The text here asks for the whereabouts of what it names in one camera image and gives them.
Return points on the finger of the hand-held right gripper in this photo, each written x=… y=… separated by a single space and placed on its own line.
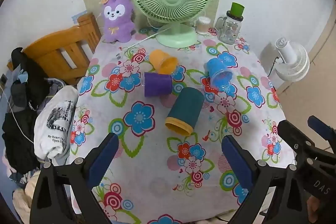
x=321 y=128
x=294 y=134

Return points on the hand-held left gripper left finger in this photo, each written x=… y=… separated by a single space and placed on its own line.
x=101 y=161

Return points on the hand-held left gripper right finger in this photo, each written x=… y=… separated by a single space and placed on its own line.
x=237 y=161

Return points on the dark teal cup yellow rim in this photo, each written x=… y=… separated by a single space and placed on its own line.
x=187 y=108

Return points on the blue cup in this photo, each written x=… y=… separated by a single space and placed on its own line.
x=216 y=69

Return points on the purple cup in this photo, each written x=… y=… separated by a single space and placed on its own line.
x=157 y=85

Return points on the orange cup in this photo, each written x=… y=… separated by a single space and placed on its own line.
x=160 y=59

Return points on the person's right hand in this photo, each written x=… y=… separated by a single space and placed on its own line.
x=315 y=209

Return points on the floral tablecloth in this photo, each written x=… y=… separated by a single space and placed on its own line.
x=157 y=161

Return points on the white printed shirt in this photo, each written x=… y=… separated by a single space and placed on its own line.
x=59 y=119

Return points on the white fan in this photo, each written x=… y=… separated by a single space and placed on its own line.
x=291 y=61

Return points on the beige cloth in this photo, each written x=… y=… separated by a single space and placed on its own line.
x=22 y=200

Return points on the pile of dark clothes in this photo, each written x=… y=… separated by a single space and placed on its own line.
x=25 y=98

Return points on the glass mug jar green lid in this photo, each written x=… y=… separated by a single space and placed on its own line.
x=231 y=29

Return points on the wooden chair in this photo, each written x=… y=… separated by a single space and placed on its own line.
x=52 y=48

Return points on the purple plush toy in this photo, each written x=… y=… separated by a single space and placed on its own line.
x=116 y=27

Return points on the clear cotton swab container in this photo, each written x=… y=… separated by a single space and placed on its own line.
x=203 y=26

